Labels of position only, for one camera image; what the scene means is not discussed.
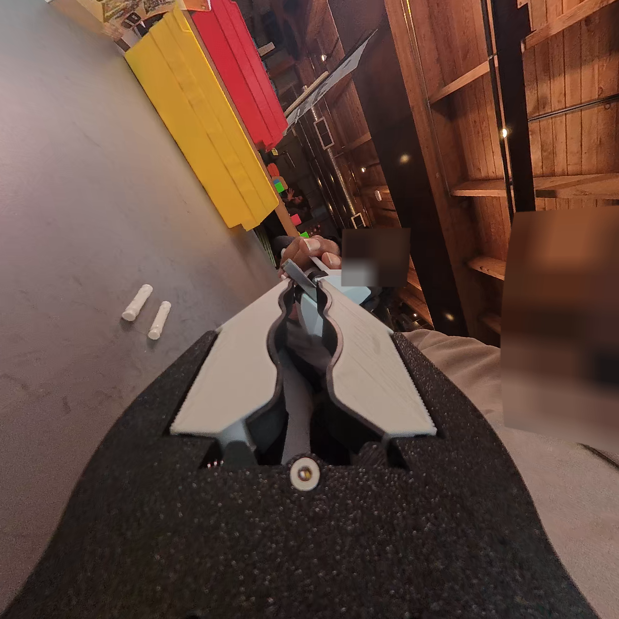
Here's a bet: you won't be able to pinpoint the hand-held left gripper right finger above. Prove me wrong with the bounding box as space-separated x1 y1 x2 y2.
317 280 438 445

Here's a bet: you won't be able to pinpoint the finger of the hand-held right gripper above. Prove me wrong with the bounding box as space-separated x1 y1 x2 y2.
296 289 325 340
319 268 373 305

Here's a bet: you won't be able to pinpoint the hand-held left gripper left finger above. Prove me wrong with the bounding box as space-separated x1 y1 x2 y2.
170 280 294 459

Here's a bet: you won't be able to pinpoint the short white rod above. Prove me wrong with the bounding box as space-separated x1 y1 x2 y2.
147 301 172 341
121 285 154 322

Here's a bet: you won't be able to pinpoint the yellow plastic bin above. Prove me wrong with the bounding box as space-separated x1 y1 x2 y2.
124 7 280 231

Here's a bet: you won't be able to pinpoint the grey desk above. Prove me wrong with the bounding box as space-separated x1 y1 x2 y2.
0 0 293 600

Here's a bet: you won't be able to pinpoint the person's right hand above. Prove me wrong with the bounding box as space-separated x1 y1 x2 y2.
278 235 342 282

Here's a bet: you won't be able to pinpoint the white hanging sign board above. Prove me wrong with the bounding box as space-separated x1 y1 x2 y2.
284 29 379 127

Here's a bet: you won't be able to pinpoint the person's brown clothing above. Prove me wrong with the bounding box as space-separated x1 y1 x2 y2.
401 329 619 619

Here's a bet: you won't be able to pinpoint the building set cardboard box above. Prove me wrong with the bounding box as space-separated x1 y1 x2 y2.
48 0 290 152

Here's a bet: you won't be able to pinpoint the wooden wall shelves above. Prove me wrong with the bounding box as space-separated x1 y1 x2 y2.
426 0 619 339

